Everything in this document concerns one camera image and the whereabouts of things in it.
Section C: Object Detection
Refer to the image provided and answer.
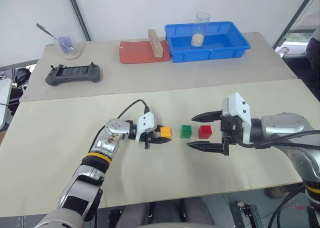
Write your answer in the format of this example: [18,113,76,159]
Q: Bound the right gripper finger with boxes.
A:
[191,109,223,123]
[186,141,225,155]

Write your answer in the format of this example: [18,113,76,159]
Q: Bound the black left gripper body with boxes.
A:
[143,129,163,150]

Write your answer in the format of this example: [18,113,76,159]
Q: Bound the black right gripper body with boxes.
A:
[219,114,245,156]

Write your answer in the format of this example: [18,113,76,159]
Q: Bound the yellow cube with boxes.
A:
[159,126,173,140]

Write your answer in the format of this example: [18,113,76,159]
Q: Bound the red cube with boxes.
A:
[197,125,213,140]

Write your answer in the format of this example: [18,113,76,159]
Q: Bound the green cube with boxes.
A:
[179,124,193,140]

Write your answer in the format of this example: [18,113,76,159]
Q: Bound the blue plastic bin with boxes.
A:
[164,21,252,63]

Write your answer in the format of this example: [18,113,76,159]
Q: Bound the tall clear glass cylinder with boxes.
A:
[191,12,210,48]

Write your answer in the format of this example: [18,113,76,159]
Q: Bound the red mat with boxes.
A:
[118,39,172,65]

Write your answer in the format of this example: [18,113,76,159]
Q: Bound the brown round object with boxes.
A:
[264,186,291,199]

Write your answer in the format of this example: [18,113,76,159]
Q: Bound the wooden block with holes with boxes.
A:
[147,28,164,58]

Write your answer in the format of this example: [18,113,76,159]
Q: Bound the small white object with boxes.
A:
[274,45,291,59]

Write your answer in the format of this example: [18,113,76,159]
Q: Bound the grey handheld controller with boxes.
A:
[45,61,103,87]

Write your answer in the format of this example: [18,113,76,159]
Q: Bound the dark fabric shape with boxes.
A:
[305,27,320,100]

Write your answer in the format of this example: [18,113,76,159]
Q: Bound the clear beaker with grains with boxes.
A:
[51,35,82,60]

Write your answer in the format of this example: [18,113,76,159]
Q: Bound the purple scoop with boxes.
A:
[57,35,72,48]

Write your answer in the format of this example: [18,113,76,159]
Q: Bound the black bag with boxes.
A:
[13,66,34,89]

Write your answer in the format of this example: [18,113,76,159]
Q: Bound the grey metal pole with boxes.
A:
[64,0,92,42]

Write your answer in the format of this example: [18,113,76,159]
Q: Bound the metal spoon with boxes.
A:
[36,23,76,53]

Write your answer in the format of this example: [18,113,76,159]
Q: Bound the white side table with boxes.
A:
[0,77,13,131]

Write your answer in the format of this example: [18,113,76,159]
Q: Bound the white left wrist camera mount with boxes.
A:
[134,112,158,143]

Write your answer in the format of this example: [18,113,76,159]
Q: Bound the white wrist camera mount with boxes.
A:
[134,112,158,143]
[221,92,252,144]

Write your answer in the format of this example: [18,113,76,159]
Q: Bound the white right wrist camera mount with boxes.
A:
[221,92,252,144]

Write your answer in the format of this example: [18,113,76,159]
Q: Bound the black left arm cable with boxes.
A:
[89,99,151,153]

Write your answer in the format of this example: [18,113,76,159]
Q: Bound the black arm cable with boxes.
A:
[89,99,151,153]
[236,129,320,149]

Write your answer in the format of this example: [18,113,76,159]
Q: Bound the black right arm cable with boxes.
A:
[236,129,320,149]

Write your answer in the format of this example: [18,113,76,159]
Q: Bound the black metal frame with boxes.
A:
[229,200,264,228]

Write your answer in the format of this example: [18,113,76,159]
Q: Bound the black hanging cable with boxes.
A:
[267,184,307,228]

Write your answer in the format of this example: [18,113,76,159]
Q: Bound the dark window frame bar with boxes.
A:
[272,0,320,49]

